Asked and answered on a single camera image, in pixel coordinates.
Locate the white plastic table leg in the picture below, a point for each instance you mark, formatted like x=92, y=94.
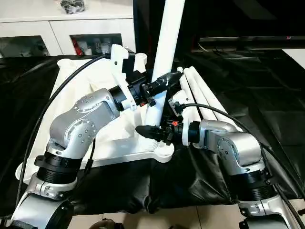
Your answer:
x=167, y=43
x=186, y=86
x=202, y=95
x=214, y=102

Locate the white plastic table top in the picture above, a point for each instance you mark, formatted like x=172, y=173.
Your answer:
x=71, y=81

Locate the toy figures behind cabinet glass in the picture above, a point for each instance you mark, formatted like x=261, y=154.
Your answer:
x=95, y=46

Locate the black tv cabinet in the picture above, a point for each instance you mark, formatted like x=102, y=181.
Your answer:
x=238, y=19

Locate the black work mat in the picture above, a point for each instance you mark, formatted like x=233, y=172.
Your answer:
x=276, y=105

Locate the silver left leg black foot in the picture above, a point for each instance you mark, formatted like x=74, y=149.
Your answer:
x=104, y=224

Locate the grey plush toy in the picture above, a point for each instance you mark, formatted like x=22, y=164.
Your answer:
x=73, y=5

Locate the white cabinet with glass doors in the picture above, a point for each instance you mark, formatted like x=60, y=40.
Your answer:
x=47, y=24

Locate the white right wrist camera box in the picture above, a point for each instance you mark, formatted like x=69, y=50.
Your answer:
x=176, y=107

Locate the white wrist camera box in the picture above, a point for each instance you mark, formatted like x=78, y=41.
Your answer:
x=176, y=107
x=119, y=67

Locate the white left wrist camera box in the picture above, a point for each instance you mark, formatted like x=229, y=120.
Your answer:
x=119, y=67

